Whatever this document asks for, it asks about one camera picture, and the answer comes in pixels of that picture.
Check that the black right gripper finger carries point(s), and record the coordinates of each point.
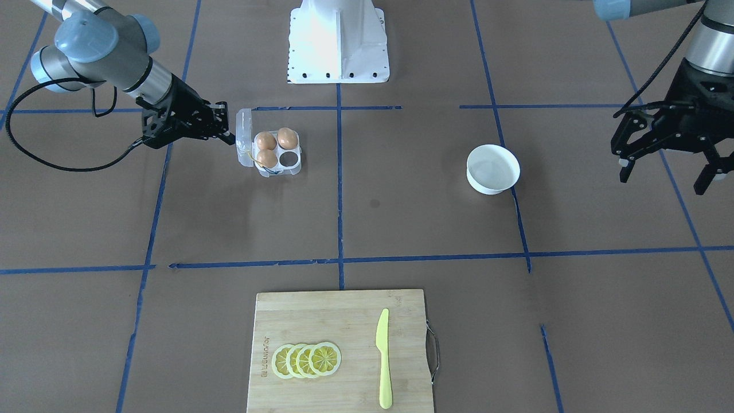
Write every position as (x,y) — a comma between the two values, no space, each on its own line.
(222,123)

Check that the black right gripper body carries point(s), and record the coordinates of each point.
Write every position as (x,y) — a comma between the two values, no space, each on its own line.
(187,102)

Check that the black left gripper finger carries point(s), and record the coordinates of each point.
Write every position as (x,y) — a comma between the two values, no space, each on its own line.
(627,163)
(716,165)

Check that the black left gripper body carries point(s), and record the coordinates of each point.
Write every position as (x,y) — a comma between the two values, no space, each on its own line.
(626,135)

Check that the clear plastic egg box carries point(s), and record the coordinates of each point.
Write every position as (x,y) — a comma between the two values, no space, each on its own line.
(289,162)

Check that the brown egg from bowl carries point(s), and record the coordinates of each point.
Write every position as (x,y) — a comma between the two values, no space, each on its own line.
(287,138)

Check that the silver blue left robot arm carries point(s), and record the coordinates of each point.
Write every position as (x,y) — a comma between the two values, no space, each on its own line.
(711,50)

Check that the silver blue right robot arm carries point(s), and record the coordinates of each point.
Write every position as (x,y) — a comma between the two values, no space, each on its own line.
(95,44)

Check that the brown egg rear in box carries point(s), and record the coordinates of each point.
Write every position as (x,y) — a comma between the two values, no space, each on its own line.
(266,140)

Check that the brown egg in box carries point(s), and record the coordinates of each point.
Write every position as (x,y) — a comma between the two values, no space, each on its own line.
(266,140)
(267,158)

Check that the brown egg front in box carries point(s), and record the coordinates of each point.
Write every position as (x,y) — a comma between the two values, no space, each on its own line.
(267,158)

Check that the white ceramic bowl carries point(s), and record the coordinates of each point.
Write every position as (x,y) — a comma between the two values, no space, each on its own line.
(492,169)

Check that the bamboo cutting board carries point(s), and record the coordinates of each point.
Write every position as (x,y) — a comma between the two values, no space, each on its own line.
(348,319)

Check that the lemon slice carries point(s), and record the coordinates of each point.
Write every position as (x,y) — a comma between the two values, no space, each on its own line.
(281,361)
(325,358)
(292,361)
(303,362)

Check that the yellow plastic knife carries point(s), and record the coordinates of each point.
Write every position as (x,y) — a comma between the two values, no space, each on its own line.
(385,392)

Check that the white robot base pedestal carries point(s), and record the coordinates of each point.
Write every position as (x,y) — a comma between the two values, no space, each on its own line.
(337,42)

